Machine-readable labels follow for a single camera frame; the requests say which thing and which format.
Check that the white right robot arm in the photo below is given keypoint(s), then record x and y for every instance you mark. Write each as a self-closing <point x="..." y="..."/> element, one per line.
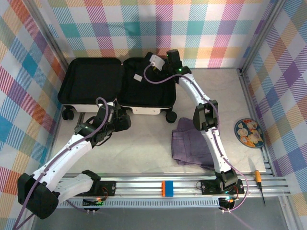
<point x="216" y="148"/>

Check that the purple garment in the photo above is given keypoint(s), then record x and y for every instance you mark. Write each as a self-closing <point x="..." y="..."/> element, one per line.
<point x="184" y="143"/>

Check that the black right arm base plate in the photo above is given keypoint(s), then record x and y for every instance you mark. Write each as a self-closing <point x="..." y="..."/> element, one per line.
<point x="206" y="188"/>

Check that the aluminium frame post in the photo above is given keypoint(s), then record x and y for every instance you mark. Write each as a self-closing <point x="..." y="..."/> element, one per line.
<point x="51" y="36"/>
<point x="260" y="36"/>

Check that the round cartoon print plate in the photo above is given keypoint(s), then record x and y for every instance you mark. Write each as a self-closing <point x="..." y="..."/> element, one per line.
<point x="249" y="133"/>

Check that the aluminium table side rail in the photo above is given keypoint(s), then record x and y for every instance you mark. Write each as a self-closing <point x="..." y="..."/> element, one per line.
<point x="253" y="115"/>
<point x="58" y="122"/>

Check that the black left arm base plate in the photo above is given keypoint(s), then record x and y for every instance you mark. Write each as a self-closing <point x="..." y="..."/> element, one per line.
<point x="111" y="189"/>

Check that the white hard-shell suitcase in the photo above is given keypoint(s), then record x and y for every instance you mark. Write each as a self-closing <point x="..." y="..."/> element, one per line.
<point x="91" y="79"/>

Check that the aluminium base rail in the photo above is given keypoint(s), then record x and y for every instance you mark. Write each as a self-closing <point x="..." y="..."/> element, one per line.
<point x="139" y="189"/>

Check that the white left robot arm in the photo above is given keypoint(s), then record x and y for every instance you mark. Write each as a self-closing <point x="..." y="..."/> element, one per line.
<point x="64" y="153"/>

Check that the blue and orange block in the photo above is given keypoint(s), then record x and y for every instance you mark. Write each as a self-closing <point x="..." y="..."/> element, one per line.
<point x="168" y="188"/>

